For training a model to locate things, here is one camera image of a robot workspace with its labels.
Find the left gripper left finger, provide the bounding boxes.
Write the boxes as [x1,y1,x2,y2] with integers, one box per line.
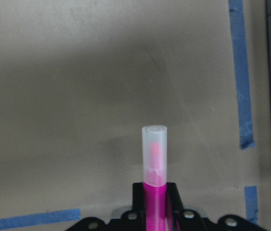
[132,182,146,217]

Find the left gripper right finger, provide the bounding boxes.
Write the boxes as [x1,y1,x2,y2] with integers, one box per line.
[166,182,184,217]

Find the pink marker pen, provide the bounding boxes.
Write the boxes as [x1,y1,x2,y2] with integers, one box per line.
[142,125,167,231]

